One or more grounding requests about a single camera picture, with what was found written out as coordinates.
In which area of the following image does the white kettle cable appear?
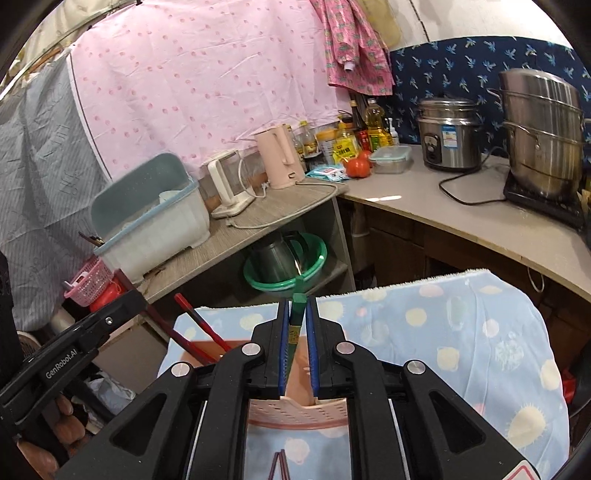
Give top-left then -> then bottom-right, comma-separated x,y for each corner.
226,181 -> 341,230

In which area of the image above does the black power cord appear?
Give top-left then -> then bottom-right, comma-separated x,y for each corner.
438,156 -> 509,206

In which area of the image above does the steel rice cooker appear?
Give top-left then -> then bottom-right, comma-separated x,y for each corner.
415,96 -> 484,173

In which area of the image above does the green chopstick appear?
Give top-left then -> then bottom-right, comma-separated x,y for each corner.
284,292 -> 307,385

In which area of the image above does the beige hanging cloth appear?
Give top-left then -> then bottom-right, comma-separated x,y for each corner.
359,0 -> 403,49

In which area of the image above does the pink dotted curtain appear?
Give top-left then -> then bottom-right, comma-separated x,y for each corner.
69,0 -> 352,172

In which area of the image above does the clear lidded food container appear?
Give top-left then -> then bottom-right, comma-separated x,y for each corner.
369,145 -> 414,175

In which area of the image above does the steel steamer pot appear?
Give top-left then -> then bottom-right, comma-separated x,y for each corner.
486,68 -> 591,200

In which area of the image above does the pink perforated utensil holder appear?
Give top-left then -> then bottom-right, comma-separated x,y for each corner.
182,338 -> 352,433

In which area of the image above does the black induction cooker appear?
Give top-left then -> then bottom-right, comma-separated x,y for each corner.
502,177 -> 591,232

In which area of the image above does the blue polka dot tablecloth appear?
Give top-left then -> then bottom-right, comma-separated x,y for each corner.
157,268 -> 571,480

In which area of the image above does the pink plastic basket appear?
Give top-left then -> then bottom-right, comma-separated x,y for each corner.
62,256 -> 114,306

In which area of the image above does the yellow food packet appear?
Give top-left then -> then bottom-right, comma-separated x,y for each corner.
332,134 -> 361,165

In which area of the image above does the dark metal jug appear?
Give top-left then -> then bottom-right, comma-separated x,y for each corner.
251,230 -> 306,284

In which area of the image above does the dark soy sauce bottle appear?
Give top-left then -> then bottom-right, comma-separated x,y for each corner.
350,99 -> 368,140

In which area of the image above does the red plastic basin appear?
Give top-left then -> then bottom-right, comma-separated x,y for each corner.
89,281 -> 123,313

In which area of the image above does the red chopstick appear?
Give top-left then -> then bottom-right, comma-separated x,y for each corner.
167,322 -> 223,366
173,292 -> 233,354

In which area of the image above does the white can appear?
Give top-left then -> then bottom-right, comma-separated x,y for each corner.
316,129 -> 341,162

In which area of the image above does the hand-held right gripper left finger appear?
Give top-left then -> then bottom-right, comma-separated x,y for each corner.
55,298 -> 293,480

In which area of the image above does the teal and white dish drainer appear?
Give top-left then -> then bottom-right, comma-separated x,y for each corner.
89,152 -> 212,282

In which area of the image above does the yellow cooking oil bottle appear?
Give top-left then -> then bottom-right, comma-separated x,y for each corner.
364,97 -> 391,151

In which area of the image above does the blue white wipes packet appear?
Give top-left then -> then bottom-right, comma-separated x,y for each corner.
305,165 -> 350,182

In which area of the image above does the pink electric kettle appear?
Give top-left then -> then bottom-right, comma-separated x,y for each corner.
254,124 -> 307,190

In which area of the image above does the red tomato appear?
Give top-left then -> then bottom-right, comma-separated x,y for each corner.
341,152 -> 374,179

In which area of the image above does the person's left hand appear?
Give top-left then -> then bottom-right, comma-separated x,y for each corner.
17,394 -> 89,468

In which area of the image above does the grey striped cloth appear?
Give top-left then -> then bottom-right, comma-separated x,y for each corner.
0,54 -> 112,334

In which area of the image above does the green plastic basin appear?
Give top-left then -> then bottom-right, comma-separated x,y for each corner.
243,233 -> 328,293

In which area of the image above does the pink floral garment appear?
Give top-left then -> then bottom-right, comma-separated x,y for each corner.
308,0 -> 396,96

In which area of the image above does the navy leaf print cloth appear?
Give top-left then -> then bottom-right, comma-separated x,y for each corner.
387,35 -> 591,154

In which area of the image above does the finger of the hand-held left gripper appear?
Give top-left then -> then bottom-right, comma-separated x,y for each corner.
75,287 -> 150,345

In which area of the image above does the curved wooden counter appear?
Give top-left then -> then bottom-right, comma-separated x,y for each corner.
336,154 -> 591,304

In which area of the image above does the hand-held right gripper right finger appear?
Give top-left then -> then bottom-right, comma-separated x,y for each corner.
305,295 -> 542,480

